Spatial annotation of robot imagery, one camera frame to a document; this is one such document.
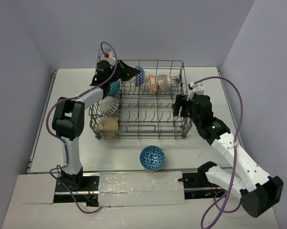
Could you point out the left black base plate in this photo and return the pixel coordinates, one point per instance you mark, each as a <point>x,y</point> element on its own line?
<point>86,192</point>

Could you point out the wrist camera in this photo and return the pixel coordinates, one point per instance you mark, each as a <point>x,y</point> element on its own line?
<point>110,57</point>
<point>195,88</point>

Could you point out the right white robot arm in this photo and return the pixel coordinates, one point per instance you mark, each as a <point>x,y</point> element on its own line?
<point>257,190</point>

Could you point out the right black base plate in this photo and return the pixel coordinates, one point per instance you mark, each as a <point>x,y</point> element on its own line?
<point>196,188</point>

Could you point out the red patterned bowl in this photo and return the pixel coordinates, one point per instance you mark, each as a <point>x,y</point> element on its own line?
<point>140,77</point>

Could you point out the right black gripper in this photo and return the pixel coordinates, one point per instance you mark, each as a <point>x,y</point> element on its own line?
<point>180,100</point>

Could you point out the yellow bowl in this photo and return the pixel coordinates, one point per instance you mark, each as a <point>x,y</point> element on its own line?
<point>108,127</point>

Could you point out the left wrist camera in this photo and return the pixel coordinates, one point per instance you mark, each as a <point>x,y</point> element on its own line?
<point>110,57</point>

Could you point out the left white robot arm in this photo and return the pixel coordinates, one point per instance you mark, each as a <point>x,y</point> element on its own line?
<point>68,118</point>

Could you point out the orange floral bowl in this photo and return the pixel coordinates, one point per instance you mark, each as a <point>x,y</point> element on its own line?
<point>153,84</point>

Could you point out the blue patterned bowl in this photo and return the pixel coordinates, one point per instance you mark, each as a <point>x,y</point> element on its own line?
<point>152,158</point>

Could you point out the grey patterned bowl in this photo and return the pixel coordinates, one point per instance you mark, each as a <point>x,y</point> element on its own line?
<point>165,82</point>

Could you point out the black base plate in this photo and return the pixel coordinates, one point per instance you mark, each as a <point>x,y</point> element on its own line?
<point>196,188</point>
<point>86,192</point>

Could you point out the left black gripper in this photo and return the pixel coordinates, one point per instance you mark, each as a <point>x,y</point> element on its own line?
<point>121,71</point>

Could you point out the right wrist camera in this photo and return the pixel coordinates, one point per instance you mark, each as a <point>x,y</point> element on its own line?
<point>195,88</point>

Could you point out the plain blue bowl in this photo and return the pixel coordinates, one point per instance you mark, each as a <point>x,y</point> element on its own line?
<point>114,89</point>

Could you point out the grey wire dish rack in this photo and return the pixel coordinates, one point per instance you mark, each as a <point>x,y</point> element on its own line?
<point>142,113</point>

